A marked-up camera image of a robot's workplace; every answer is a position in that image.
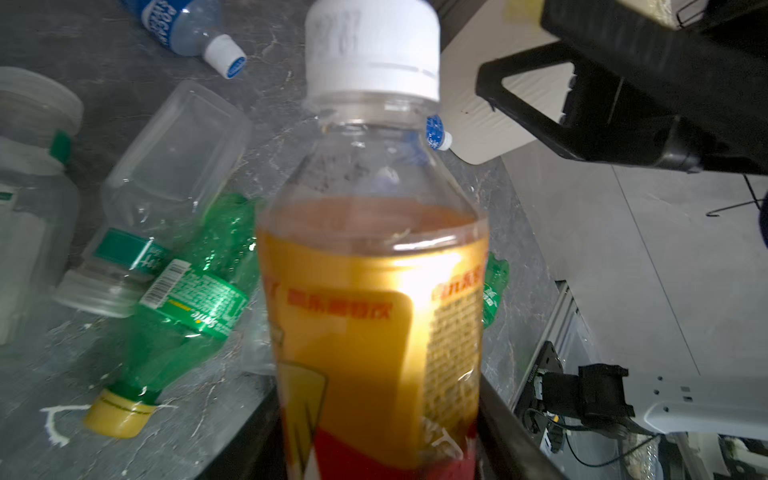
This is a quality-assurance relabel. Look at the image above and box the black wire hook rack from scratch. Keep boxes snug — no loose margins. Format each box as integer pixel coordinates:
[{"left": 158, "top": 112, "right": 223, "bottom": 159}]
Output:
[{"left": 705, "top": 175, "right": 767, "bottom": 218}]

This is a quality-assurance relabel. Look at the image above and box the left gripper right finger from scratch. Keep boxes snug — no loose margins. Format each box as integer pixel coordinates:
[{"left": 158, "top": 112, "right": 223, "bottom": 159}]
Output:
[{"left": 476, "top": 376, "right": 566, "bottom": 480}]

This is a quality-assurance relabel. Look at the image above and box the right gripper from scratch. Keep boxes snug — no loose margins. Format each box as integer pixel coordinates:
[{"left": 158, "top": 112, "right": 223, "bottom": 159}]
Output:
[{"left": 475, "top": 1, "right": 767, "bottom": 175}]

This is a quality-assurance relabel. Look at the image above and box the clear square bottle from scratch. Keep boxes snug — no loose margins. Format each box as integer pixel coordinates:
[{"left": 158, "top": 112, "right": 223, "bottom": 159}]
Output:
[{"left": 54, "top": 80, "right": 251, "bottom": 318}]

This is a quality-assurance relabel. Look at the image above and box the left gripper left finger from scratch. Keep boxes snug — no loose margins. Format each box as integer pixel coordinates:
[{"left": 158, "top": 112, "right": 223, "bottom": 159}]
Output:
[{"left": 196, "top": 387, "right": 282, "bottom": 480}]

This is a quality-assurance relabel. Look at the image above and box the white bin with yellow bag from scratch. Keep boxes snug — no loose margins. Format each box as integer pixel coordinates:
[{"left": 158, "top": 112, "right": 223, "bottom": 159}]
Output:
[{"left": 440, "top": 1, "right": 555, "bottom": 165}]

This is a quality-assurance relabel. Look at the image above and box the clear bottle green label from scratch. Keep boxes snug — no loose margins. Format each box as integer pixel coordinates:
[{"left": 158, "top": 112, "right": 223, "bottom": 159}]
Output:
[{"left": 1, "top": 66, "right": 84, "bottom": 345}]

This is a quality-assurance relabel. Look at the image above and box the orange tea bottle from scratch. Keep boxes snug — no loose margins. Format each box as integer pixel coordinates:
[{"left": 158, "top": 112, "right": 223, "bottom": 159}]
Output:
[{"left": 258, "top": 1, "right": 489, "bottom": 479}]

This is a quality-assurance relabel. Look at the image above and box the green sprite bottle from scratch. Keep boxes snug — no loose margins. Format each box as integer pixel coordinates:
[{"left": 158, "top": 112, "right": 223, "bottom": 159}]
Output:
[
  {"left": 84, "top": 193, "right": 266, "bottom": 439},
  {"left": 482, "top": 252, "right": 510, "bottom": 328}
]

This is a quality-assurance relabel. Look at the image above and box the clear bottle blue label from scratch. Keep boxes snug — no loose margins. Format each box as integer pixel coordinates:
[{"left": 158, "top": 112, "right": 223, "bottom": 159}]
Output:
[{"left": 426, "top": 115, "right": 453, "bottom": 151}]

